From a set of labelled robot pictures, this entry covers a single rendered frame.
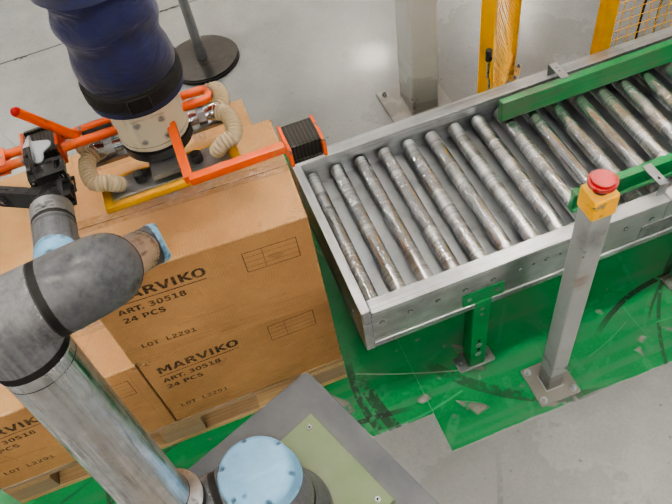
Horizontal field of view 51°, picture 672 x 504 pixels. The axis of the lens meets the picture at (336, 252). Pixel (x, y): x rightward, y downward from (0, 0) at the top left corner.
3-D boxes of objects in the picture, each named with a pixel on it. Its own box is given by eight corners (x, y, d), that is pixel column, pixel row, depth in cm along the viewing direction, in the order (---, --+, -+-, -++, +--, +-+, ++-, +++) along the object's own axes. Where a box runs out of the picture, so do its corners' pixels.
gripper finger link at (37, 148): (49, 129, 161) (58, 162, 158) (23, 138, 161) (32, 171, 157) (43, 122, 159) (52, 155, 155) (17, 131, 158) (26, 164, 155)
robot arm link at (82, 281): (107, 221, 93) (155, 214, 160) (18, 263, 92) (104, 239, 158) (148, 299, 95) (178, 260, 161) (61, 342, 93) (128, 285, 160)
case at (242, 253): (293, 208, 236) (270, 118, 204) (328, 301, 211) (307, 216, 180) (118, 263, 230) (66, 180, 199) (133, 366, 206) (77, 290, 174)
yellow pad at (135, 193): (234, 141, 176) (229, 126, 172) (245, 167, 170) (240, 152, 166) (102, 187, 172) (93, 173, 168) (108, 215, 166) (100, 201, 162)
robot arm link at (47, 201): (42, 243, 151) (20, 214, 144) (40, 227, 154) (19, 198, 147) (82, 229, 152) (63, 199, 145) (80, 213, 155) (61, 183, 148)
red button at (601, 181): (605, 174, 169) (608, 163, 166) (622, 194, 165) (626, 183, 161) (579, 184, 168) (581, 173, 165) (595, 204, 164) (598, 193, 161)
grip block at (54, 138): (64, 138, 169) (53, 119, 164) (69, 164, 163) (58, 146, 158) (30, 149, 168) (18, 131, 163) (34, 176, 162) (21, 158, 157)
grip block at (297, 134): (315, 130, 159) (312, 114, 155) (328, 155, 154) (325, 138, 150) (280, 142, 158) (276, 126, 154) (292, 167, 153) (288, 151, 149)
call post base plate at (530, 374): (557, 356, 251) (558, 352, 249) (581, 391, 242) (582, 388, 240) (519, 371, 249) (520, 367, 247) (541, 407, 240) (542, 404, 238)
